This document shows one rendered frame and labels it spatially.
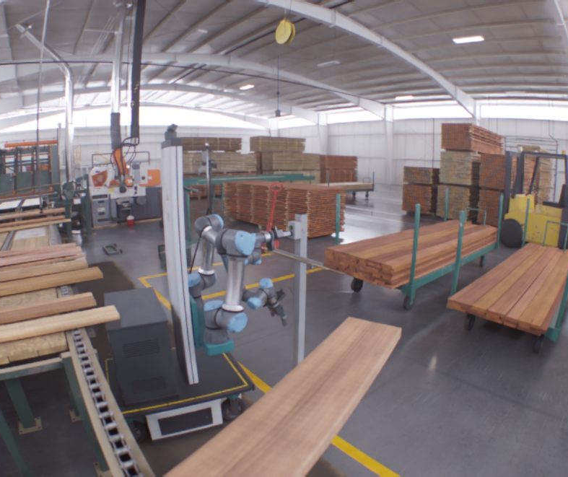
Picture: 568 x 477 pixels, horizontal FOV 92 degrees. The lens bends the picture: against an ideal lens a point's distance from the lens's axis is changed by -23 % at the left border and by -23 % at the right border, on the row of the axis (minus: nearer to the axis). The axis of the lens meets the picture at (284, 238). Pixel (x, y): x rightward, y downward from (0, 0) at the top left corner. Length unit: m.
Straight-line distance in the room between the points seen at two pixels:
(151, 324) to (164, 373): 0.32
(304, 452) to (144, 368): 1.25
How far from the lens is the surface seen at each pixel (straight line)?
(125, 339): 1.94
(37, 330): 1.99
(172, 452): 2.30
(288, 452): 1.00
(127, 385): 2.09
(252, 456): 0.99
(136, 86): 10.92
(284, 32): 4.71
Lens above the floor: 1.66
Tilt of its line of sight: 13 degrees down
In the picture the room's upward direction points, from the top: straight up
